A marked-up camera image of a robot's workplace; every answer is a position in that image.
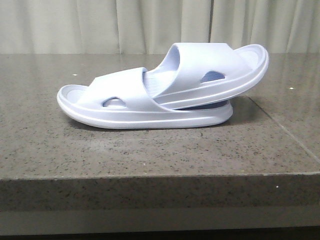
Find light blue slipper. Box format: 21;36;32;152
57;67;233;129
142;42;269;109

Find beige pleated curtain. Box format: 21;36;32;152
0;0;320;54

